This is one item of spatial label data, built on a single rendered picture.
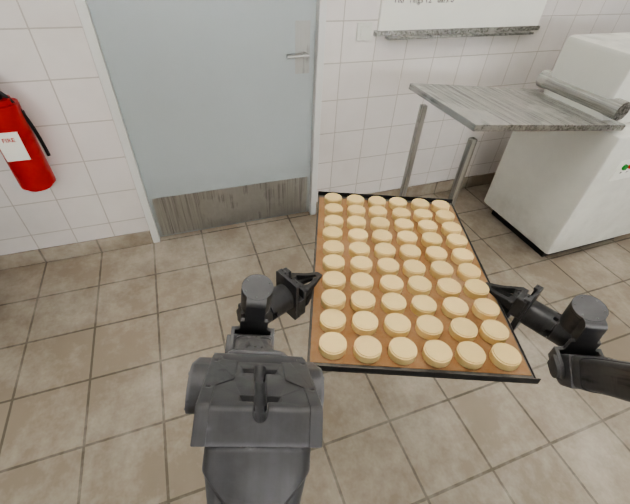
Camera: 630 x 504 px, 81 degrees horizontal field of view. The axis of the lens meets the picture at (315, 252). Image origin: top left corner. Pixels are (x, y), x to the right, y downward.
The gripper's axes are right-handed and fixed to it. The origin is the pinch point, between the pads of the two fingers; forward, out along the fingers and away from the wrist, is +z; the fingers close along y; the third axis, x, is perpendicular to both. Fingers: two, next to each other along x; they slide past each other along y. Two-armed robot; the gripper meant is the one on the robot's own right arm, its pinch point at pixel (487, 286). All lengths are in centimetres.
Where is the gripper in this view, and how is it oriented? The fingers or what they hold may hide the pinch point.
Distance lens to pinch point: 91.0
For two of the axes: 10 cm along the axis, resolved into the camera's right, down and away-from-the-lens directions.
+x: -7.4, 4.1, -5.3
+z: -6.7, -5.0, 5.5
